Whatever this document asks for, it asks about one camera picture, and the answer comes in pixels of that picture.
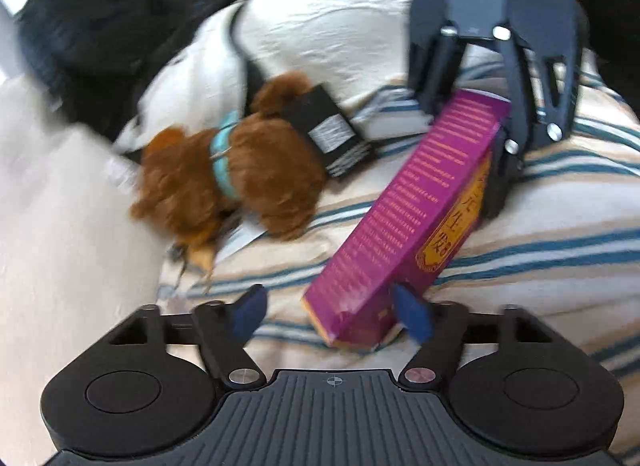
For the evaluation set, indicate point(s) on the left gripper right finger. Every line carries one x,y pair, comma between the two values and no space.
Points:
438,329

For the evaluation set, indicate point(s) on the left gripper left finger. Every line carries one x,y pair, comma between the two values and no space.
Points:
223,331

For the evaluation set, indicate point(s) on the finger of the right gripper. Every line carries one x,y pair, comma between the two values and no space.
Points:
439,70
520,131

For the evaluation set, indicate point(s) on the magenta tall box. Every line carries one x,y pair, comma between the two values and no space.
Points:
413,229

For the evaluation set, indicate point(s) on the striped bed sheet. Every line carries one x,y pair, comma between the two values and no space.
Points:
565,247

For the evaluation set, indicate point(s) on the black hang tag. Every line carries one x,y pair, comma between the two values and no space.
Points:
339,145

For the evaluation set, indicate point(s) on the large cream pillow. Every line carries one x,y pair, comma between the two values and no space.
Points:
72,262

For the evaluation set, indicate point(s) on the brown plush dog toy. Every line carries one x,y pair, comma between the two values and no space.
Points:
191,183

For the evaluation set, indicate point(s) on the black backpack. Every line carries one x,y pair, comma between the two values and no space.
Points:
97,57

